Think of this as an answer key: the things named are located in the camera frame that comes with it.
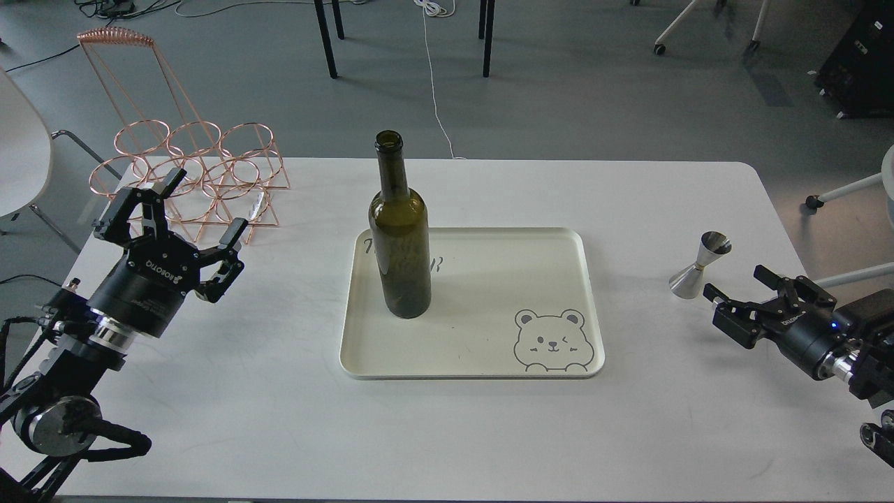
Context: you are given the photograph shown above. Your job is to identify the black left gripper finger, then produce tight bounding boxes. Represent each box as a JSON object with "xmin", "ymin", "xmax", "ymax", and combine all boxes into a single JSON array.
[
  {"xmin": 189, "ymin": 217, "xmax": 248, "ymax": 303},
  {"xmin": 93, "ymin": 168, "xmax": 187, "ymax": 249}
]

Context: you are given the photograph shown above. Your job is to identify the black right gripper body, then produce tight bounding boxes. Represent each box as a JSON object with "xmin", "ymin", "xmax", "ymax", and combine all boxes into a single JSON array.
[{"xmin": 762, "ymin": 297, "xmax": 860, "ymax": 382}]

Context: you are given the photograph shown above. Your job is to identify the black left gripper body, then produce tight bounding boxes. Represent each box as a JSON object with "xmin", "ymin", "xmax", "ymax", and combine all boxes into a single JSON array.
[{"xmin": 87, "ymin": 238, "xmax": 199, "ymax": 338}]

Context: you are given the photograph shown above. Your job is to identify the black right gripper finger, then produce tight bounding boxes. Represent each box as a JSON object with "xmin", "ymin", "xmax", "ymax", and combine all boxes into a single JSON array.
[
  {"xmin": 754, "ymin": 265, "xmax": 837, "ymax": 315},
  {"xmin": 703, "ymin": 283, "xmax": 776, "ymax": 349}
]

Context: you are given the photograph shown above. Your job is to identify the steel double jigger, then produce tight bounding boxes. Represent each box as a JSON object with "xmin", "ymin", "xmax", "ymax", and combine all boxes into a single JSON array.
[{"xmin": 668, "ymin": 231, "xmax": 732, "ymax": 300}]

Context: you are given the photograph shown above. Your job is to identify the dark green wine bottle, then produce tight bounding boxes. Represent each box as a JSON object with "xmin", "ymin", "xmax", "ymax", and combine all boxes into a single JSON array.
[{"xmin": 368, "ymin": 130, "xmax": 432, "ymax": 319}]

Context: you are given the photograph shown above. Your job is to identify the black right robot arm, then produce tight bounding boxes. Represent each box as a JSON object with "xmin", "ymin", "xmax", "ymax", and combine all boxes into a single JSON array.
[{"xmin": 703, "ymin": 265, "xmax": 893, "ymax": 465}]

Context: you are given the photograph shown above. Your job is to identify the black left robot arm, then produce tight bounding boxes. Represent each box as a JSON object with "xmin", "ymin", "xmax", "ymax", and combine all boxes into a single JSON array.
[{"xmin": 2, "ymin": 168, "xmax": 248, "ymax": 502}]

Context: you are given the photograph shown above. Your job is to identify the white chair left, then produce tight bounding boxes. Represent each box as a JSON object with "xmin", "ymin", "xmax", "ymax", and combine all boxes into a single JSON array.
[{"xmin": 1, "ymin": 69, "xmax": 108, "ymax": 254}]

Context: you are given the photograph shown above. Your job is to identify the white chair base right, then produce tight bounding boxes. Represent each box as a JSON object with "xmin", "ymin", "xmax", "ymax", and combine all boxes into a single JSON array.
[{"xmin": 799, "ymin": 147, "xmax": 893, "ymax": 298}]

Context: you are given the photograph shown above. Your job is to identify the black equipment case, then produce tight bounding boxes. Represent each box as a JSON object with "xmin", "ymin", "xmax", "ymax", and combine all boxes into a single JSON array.
[{"xmin": 815, "ymin": 1, "xmax": 893, "ymax": 119}]

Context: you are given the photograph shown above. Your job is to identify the cream bear serving tray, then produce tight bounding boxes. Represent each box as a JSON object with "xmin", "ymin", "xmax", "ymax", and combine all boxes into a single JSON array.
[{"xmin": 339, "ymin": 227, "xmax": 606, "ymax": 379}]

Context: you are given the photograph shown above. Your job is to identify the black table legs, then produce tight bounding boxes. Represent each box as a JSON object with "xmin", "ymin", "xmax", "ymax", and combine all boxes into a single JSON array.
[{"xmin": 313, "ymin": 0, "xmax": 495, "ymax": 79}]

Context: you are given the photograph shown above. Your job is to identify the white rolling chair base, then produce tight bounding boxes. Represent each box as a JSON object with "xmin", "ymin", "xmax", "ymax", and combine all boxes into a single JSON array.
[{"xmin": 629, "ymin": 0, "xmax": 770, "ymax": 57}]

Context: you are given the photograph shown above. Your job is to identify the copper wire wine rack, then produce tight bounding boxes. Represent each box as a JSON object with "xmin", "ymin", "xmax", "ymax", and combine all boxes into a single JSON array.
[{"xmin": 77, "ymin": 27, "xmax": 291, "ymax": 243}]

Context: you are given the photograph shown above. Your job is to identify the black floor cables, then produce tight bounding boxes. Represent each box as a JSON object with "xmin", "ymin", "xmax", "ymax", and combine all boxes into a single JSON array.
[{"xmin": 0, "ymin": 0, "xmax": 182, "ymax": 74}]

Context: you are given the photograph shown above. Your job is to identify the white floor cable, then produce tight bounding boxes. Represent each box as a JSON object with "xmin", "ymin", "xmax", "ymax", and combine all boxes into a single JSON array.
[{"xmin": 413, "ymin": 0, "xmax": 467, "ymax": 161}]

